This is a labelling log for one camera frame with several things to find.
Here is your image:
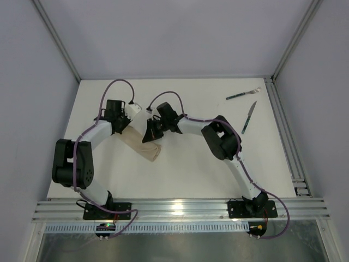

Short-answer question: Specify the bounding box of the green handled fork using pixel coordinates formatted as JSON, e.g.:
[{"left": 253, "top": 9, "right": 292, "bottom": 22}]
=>
[{"left": 225, "top": 87, "right": 261, "bottom": 100}]

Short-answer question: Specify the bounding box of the slotted grey cable duct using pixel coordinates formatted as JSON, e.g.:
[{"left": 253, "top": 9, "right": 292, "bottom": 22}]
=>
[{"left": 44, "top": 221, "right": 248, "bottom": 234}]

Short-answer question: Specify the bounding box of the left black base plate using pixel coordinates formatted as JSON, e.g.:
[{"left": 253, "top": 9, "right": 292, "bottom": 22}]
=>
[{"left": 82, "top": 201, "right": 133, "bottom": 221}]

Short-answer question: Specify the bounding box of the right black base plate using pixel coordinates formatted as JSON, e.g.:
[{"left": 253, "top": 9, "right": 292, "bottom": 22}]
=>
[{"left": 227, "top": 199, "right": 278, "bottom": 218}]

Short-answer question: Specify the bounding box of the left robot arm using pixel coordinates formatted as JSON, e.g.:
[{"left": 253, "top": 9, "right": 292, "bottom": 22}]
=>
[{"left": 52, "top": 99, "right": 142, "bottom": 213}]

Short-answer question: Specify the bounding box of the beige cloth napkin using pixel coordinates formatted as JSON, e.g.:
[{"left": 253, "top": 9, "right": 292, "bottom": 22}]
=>
[{"left": 119, "top": 126, "right": 161, "bottom": 162}]

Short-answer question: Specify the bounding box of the aluminium frame post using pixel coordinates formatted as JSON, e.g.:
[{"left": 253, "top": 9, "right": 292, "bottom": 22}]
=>
[
  {"left": 271, "top": 0, "right": 323, "bottom": 82},
  {"left": 31, "top": 0, "right": 82, "bottom": 83}
]

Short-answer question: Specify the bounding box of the right aluminium frame post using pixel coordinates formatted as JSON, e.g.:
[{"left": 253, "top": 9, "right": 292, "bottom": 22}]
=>
[{"left": 271, "top": 0, "right": 323, "bottom": 82}]

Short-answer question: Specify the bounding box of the aluminium rail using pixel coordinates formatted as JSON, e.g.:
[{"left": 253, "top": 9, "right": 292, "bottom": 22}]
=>
[
  {"left": 264, "top": 77, "right": 312, "bottom": 198},
  {"left": 32, "top": 198, "right": 330, "bottom": 223}
]

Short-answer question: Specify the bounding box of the controller board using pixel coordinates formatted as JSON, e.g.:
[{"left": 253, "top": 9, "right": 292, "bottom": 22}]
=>
[
  {"left": 95, "top": 222, "right": 116, "bottom": 239},
  {"left": 247, "top": 222, "right": 267, "bottom": 238}
]

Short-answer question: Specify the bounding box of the left controller board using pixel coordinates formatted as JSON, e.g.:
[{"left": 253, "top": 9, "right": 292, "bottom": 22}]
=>
[{"left": 95, "top": 222, "right": 116, "bottom": 239}]

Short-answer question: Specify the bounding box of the right controller board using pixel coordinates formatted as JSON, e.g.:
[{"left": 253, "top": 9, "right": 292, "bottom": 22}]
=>
[{"left": 247, "top": 222, "right": 267, "bottom": 238}]

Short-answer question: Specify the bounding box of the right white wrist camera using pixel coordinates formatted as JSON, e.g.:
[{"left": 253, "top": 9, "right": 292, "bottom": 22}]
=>
[{"left": 146, "top": 106, "right": 159, "bottom": 118}]

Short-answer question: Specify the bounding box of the aluminium right side rail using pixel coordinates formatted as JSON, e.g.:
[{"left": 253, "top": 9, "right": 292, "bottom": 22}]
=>
[{"left": 264, "top": 77, "right": 312, "bottom": 198}]

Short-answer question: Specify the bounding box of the aluminium front rail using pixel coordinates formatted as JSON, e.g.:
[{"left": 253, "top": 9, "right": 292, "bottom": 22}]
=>
[{"left": 32, "top": 198, "right": 330, "bottom": 223}]

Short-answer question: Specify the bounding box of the left aluminium frame post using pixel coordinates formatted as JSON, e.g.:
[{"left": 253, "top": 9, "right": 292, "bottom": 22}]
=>
[{"left": 31, "top": 0, "right": 82, "bottom": 83}]

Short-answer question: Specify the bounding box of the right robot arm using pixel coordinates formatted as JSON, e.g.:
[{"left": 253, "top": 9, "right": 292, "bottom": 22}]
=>
[{"left": 142, "top": 102, "right": 275, "bottom": 219}]

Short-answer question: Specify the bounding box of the green handled knife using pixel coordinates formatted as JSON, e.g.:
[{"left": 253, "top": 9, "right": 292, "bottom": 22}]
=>
[{"left": 242, "top": 101, "right": 257, "bottom": 134}]

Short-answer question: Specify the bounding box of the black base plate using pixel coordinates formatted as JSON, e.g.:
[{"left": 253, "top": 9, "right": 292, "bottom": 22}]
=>
[
  {"left": 227, "top": 199, "right": 278, "bottom": 218},
  {"left": 82, "top": 201, "right": 133, "bottom": 221}
]

